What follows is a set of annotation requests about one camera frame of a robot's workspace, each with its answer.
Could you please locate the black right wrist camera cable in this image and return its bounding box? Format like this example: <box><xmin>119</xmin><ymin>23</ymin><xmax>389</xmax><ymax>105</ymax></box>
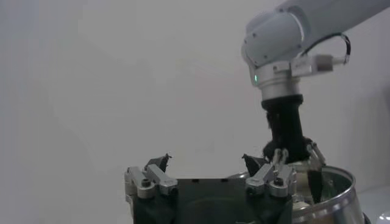
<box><xmin>301</xmin><ymin>32</ymin><xmax>352</xmax><ymax>65</ymax></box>

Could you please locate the perforated steel steamer basket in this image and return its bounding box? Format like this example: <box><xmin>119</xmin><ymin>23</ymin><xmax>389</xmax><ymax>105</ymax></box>
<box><xmin>227</xmin><ymin>163</ymin><xmax>366</xmax><ymax>224</ymax></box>

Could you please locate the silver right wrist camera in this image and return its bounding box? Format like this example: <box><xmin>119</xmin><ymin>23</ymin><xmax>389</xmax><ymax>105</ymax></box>
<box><xmin>289</xmin><ymin>54</ymin><xmax>349</xmax><ymax>77</ymax></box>

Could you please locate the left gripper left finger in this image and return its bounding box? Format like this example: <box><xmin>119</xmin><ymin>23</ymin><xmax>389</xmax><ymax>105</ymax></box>
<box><xmin>124</xmin><ymin>153</ymin><xmax>179</xmax><ymax>204</ymax></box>

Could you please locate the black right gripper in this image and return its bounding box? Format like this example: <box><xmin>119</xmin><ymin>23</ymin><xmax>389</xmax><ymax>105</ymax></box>
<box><xmin>260</xmin><ymin>94</ymin><xmax>327</xmax><ymax>205</ymax></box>

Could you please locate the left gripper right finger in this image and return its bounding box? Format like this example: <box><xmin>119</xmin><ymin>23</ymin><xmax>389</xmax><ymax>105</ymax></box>
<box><xmin>241</xmin><ymin>153</ymin><xmax>299</xmax><ymax>199</ymax></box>

